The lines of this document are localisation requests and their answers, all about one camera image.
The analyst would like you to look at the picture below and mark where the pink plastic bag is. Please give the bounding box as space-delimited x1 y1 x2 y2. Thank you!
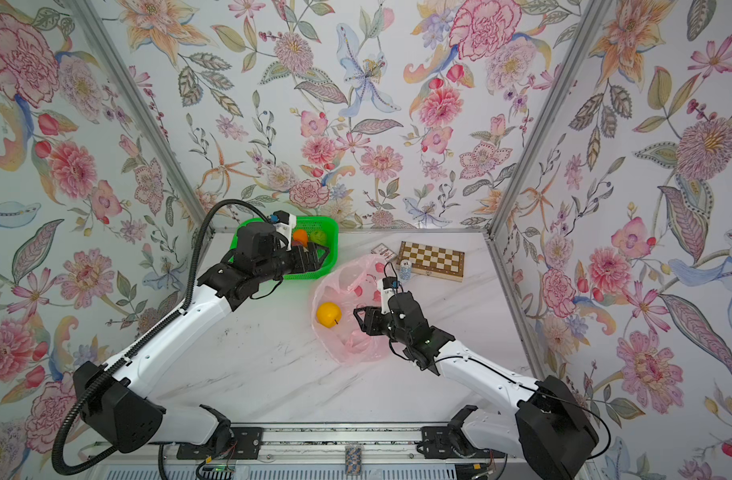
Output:
310 254 389 366

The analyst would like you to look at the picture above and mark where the yellow lemon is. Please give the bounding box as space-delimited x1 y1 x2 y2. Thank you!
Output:
316 302 342 328

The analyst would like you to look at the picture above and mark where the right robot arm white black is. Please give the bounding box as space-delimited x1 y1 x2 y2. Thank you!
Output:
353 290 599 479

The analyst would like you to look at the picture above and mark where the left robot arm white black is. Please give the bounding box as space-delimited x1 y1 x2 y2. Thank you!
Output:
74 220 338 453

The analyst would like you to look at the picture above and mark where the green plastic basket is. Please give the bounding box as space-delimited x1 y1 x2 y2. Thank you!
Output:
223 211 338 280

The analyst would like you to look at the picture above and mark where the blue poker chip stack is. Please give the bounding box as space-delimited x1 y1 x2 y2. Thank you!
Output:
398 259 413 283

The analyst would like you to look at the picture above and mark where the playing card deck box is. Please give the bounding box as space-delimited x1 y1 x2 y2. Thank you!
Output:
370 243 398 263

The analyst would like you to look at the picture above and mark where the wooden chessboard box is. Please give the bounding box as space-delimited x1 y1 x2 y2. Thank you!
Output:
398 241 465 282

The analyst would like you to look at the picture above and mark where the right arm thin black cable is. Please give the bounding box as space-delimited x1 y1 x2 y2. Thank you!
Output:
389 257 612 460

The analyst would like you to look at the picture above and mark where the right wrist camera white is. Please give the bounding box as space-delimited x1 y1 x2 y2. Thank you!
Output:
377 276 401 314

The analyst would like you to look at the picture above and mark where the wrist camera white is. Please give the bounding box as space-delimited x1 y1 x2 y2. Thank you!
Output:
269 210 297 250
377 276 401 314

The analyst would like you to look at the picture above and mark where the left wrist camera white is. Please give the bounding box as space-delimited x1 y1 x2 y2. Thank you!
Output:
269 210 297 250

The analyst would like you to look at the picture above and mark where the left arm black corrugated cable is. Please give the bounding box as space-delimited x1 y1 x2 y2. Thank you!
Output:
50 199 271 476

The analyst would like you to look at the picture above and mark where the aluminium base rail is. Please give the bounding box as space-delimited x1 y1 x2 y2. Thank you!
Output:
103 422 549 475

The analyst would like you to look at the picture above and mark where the small patterned tag on rail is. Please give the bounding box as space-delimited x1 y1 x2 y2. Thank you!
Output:
345 444 363 477

